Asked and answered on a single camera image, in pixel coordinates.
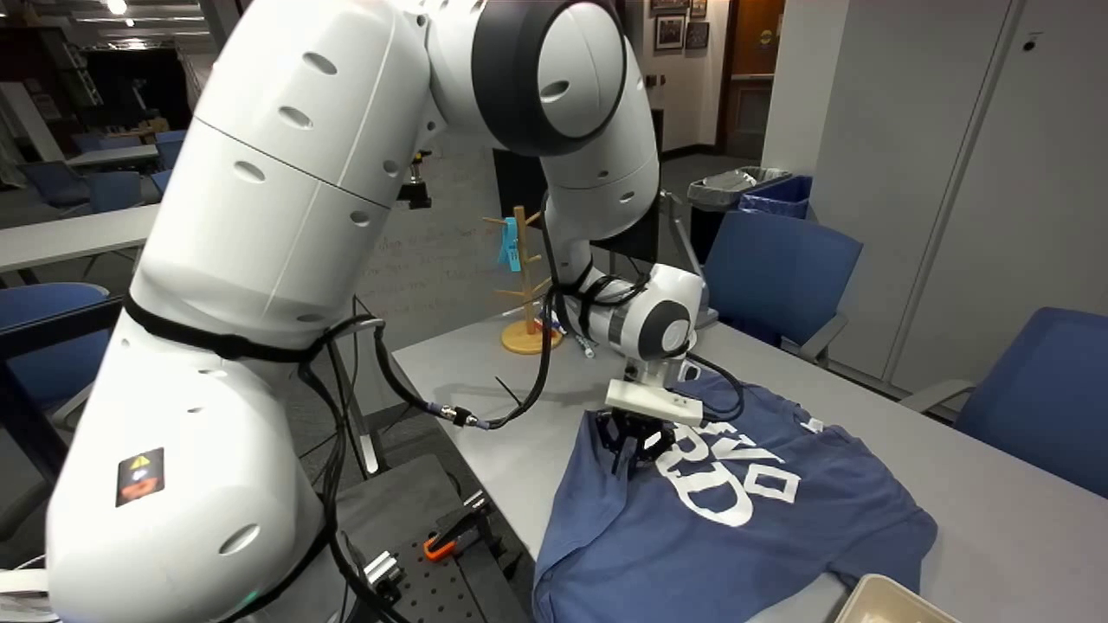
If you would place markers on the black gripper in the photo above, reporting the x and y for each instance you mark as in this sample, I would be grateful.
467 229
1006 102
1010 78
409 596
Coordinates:
640 427

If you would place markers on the blue printed t-shirt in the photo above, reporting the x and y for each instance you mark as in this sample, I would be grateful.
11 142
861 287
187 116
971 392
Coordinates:
715 529

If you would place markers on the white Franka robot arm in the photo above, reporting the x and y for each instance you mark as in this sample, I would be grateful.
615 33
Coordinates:
287 229

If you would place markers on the wooden mug tree stand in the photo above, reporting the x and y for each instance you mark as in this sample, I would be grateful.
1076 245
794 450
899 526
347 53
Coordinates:
522 337

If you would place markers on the blue office chair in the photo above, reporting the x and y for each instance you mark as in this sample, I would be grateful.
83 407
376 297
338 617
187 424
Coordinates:
57 348
779 279
1044 398
82 185

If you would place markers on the light blue hanging object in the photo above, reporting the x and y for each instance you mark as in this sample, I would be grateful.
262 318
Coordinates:
510 244

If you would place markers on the grey trash bin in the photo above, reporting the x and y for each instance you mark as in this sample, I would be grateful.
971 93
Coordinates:
729 185

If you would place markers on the black computer monitor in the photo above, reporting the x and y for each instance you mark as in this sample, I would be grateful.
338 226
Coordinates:
521 185

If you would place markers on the blue recycling bin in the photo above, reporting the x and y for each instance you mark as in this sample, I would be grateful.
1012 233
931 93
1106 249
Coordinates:
779 194

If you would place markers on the beige plastic tray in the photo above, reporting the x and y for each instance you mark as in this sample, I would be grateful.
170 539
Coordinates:
888 604

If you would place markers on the grey metal cabinet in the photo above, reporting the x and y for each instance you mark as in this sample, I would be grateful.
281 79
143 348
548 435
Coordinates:
981 175

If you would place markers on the white office table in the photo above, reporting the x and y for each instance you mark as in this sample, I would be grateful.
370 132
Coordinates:
69 236

